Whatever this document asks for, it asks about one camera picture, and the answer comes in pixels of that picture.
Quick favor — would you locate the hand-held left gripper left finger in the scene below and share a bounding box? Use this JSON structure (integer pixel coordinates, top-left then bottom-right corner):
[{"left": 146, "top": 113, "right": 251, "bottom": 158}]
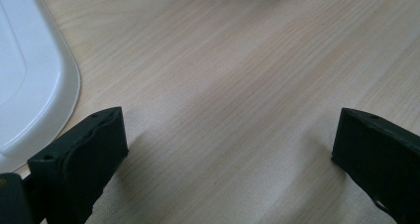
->
[{"left": 28, "top": 106, "right": 130, "bottom": 224}]

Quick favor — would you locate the white box lid grey handle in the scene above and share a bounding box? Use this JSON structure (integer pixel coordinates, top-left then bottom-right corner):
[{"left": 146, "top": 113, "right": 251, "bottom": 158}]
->
[{"left": 0, "top": 0, "right": 82, "bottom": 173}]

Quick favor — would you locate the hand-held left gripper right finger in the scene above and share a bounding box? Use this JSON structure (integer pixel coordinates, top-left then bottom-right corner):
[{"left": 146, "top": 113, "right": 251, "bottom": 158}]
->
[{"left": 331, "top": 107, "right": 420, "bottom": 224}]

